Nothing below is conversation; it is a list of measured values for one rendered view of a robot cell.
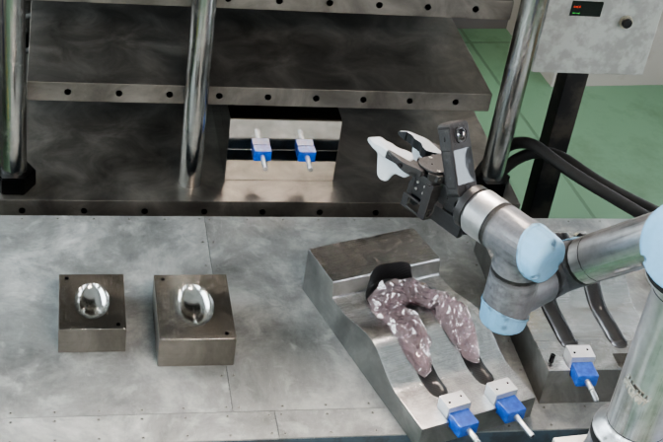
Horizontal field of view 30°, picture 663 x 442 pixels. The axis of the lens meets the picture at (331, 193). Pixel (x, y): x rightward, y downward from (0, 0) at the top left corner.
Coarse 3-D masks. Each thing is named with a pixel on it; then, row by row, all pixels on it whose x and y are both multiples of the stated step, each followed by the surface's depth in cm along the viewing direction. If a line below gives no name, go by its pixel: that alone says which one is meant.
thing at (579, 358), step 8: (568, 352) 244; (576, 352) 244; (584, 352) 244; (592, 352) 244; (568, 360) 244; (576, 360) 243; (584, 360) 243; (592, 360) 244; (576, 368) 242; (584, 368) 242; (592, 368) 242; (576, 376) 241; (584, 376) 240; (592, 376) 241; (576, 384) 241; (584, 384) 242; (592, 384) 242; (592, 392) 238
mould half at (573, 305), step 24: (480, 264) 282; (624, 288) 266; (576, 312) 260; (624, 312) 262; (528, 336) 253; (552, 336) 252; (576, 336) 253; (600, 336) 254; (624, 336) 255; (528, 360) 253; (600, 360) 247; (552, 384) 245; (600, 384) 247
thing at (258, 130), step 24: (216, 120) 317; (240, 120) 292; (264, 120) 293; (288, 120) 294; (312, 120) 295; (336, 120) 296; (240, 144) 295; (264, 144) 297; (288, 144) 298; (312, 144) 299; (336, 144) 300; (240, 168) 299; (288, 168) 302
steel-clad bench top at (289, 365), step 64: (0, 256) 263; (64, 256) 266; (128, 256) 269; (192, 256) 272; (256, 256) 275; (448, 256) 284; (0, 320) 247; (128, 320) 252; (256, 320) 257; (320, 320) 260; (0, 384) 232; (64, 384) 235; (128, 384) 237; (192, 384) 239; (256, 384) 241; (320, 384) 244
